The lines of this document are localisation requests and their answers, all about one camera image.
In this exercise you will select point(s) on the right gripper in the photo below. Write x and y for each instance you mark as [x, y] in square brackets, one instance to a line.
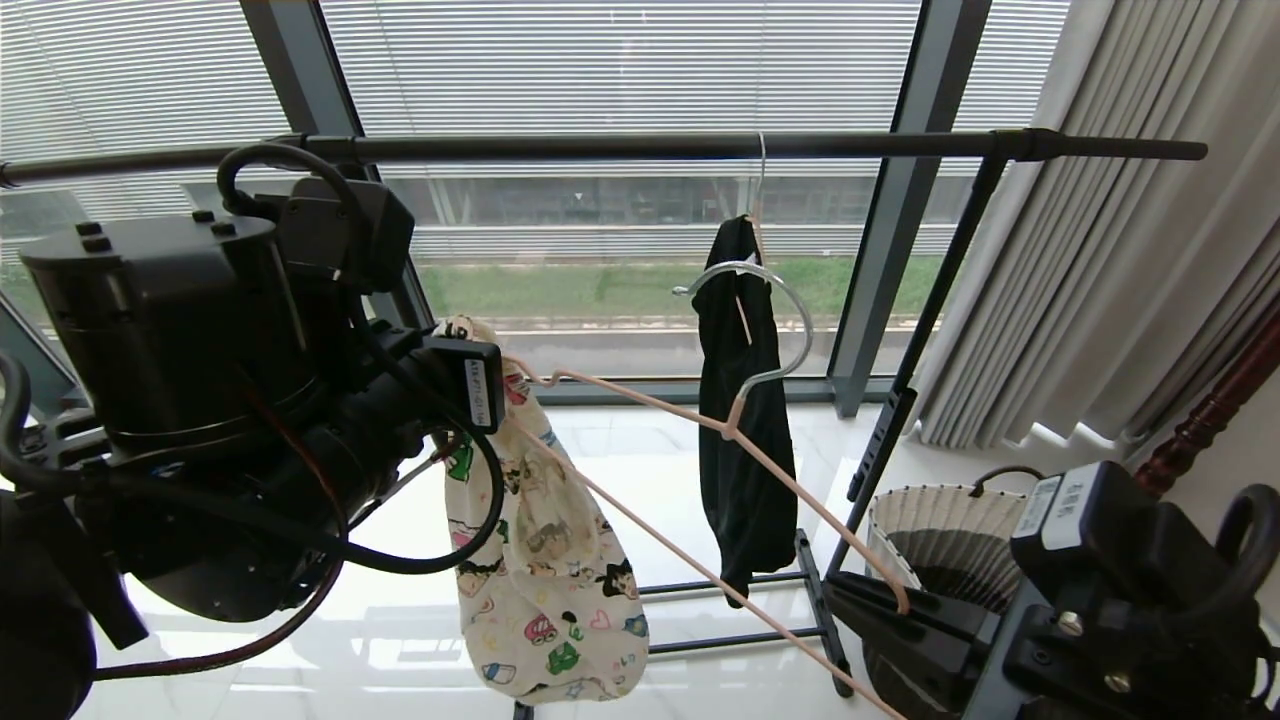
[1130, 670]

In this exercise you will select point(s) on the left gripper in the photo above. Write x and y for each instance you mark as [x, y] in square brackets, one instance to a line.
[420, 390]

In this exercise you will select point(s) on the cream printed garment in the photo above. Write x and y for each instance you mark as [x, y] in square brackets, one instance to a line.
[540, 580]

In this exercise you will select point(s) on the black garment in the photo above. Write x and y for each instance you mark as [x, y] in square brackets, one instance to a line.
[745, 480]

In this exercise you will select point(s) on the pink clothes hanger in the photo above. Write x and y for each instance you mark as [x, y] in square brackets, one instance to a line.
[744, 320]
[730, 430]

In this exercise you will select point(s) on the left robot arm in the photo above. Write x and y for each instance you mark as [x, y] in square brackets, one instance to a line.
[160, 330]

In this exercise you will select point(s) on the white laundry basket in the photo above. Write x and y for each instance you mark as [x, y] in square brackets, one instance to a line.
[930, 510]

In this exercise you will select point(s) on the black clothes rack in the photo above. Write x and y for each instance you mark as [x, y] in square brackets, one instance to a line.
[600, 147]

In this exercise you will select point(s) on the brown wooden coat stand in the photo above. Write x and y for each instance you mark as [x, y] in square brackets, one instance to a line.
[1210, 415]

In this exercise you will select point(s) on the window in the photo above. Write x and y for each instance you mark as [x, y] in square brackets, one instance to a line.
[600, 70]

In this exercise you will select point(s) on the beige curtain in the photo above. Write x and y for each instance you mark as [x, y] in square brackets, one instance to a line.
[1120, 250]

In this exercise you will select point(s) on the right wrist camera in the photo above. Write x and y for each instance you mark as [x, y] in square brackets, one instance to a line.
[1130, 540]

